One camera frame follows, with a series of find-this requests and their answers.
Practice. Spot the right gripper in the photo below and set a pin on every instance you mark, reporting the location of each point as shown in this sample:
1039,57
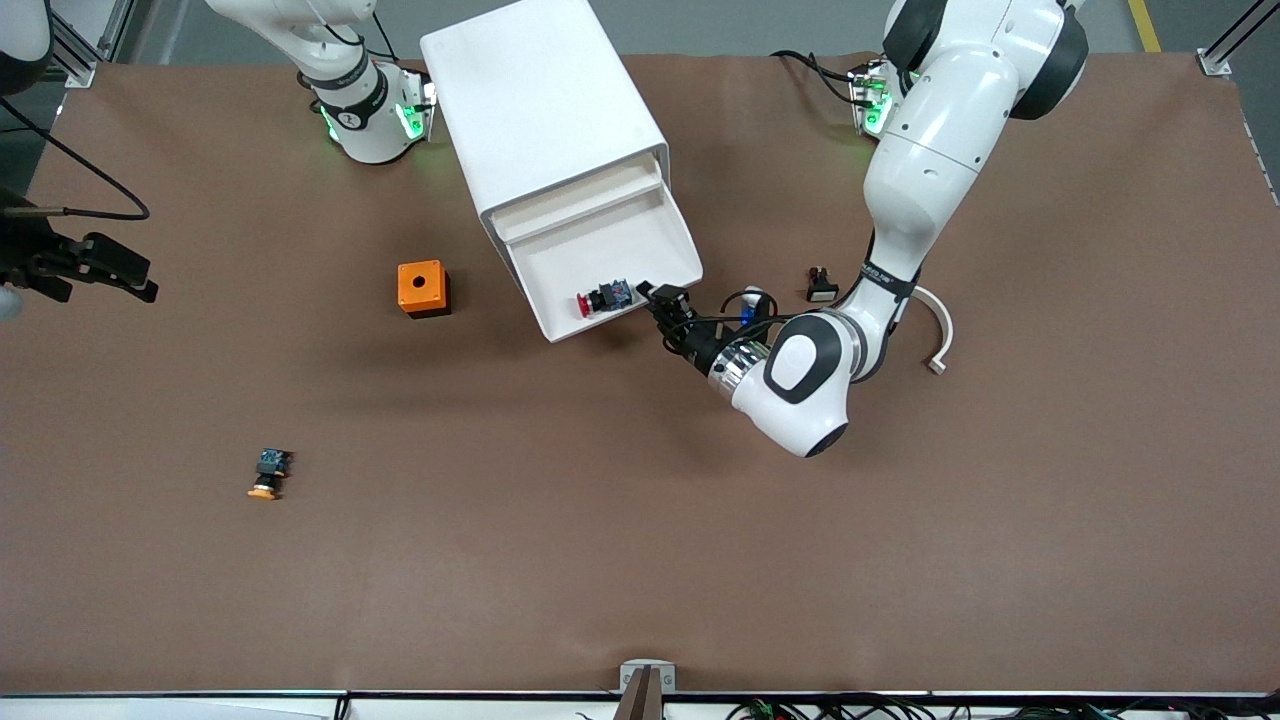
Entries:
28,252

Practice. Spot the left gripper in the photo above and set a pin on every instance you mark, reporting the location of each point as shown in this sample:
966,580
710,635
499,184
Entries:
697,346

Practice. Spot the red mushroom push button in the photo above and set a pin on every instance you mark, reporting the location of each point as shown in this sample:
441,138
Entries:
600,300

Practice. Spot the white plastic drawer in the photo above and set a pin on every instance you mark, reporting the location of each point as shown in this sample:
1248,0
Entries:
600,250
580,200

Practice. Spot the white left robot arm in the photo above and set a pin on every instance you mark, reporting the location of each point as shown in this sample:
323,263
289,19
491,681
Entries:
930,150

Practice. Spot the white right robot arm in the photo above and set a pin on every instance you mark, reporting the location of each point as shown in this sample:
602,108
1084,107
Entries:
365,120

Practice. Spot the orange button box with hole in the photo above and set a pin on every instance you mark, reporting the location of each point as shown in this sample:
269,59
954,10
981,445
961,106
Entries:
420,285

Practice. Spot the white drawer cabinet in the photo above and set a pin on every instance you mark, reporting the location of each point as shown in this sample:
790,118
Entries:
530,90

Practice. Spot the orange mushroom push button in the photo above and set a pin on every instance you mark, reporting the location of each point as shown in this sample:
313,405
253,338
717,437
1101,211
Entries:
268,470

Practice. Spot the green-lit left base connector plate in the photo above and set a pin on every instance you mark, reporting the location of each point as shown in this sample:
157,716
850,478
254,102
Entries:
866,100

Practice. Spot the green-lit base connector plate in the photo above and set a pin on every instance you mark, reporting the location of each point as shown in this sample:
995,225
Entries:
866,100
415,105

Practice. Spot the green-lit right base connector plate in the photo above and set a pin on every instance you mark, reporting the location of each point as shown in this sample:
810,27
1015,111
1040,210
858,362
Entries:
415,105

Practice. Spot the black switch with white face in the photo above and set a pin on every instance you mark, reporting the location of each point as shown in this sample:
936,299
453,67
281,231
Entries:
822,290

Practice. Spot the aluminium frame profile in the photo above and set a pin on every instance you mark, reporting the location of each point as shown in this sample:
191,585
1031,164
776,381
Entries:
80,60
1213,63

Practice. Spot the white curved plastic bracket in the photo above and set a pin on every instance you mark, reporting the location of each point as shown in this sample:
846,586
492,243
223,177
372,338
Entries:
946,330

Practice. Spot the grey metal mount bracket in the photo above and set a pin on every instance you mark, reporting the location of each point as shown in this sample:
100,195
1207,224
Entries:
627,678

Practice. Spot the brown camera pole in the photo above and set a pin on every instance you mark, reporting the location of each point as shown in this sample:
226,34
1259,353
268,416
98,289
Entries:
640,700

